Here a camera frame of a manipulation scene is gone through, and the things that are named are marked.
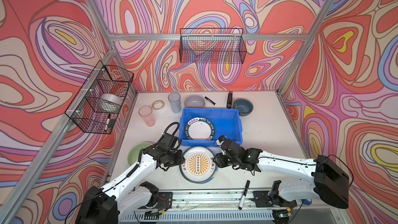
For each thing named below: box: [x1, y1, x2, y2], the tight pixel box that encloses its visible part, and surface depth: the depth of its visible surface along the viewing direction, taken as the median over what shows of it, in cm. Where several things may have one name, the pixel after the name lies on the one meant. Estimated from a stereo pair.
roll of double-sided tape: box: [151, 100, 165, 110], surface depth 113 cm
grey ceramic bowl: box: [183, 94, 206, 109], surface depth 111 cm
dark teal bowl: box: [232, 98, 254, 117], surface depth 107 cm
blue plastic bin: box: [178, 107, 244, 147], surface depth 101 cm
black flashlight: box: [226, 90, 233, 109], surface depth 117 cm
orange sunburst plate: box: [179, 145, 217, 185], surface depth 84 cm
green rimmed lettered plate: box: [185, 116, 216, 141], surface depth 100 cm
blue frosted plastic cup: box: [167, 92, 182, 114], surface depth 105 cm
